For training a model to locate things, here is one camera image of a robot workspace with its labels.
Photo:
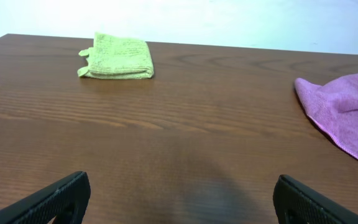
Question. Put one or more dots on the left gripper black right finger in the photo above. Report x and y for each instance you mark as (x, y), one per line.
(296, 203)

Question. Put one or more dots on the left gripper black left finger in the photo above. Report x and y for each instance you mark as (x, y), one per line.
(64, 201)

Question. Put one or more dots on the purple microfiber cloth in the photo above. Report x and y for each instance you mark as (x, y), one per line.
(333, 107)

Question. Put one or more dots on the folded green cloth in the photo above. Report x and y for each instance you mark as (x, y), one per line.
(116, 58)

